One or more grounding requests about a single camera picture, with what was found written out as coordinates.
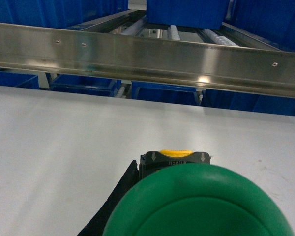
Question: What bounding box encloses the white roller track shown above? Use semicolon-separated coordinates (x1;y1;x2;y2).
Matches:
121;16;147;36

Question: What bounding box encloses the blue bin lower centre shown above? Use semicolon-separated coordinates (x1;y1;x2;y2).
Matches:
131;81;200;106

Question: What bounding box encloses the blue bin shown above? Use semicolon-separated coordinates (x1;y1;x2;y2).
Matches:
201;89;295;116
147;0;229;30
0;0;128;29
225;0;295;51
49;75;121;97
131;81;200;106
0;71;40;89

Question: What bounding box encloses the blue bin lower right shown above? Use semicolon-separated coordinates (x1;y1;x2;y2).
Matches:
201;89;295;116

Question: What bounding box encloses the blue bin upper left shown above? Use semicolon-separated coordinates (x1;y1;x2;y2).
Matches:
0;0;128;29

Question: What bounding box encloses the blue bin lower far left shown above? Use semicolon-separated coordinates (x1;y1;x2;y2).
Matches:
0;71;40;89

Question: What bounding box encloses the blue bin upper centre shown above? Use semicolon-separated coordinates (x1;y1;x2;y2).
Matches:
147;0;229;30

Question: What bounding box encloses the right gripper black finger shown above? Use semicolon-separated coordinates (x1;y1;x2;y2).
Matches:
78;160;138;236

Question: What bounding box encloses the stainless steel shelf rail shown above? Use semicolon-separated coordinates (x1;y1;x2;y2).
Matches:
0;23;295;98

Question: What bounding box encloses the blue bin upper right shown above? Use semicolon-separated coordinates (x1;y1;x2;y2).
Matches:
225;0;295;51

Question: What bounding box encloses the green mushroom push button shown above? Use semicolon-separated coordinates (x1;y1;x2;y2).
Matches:
103;150;293;236

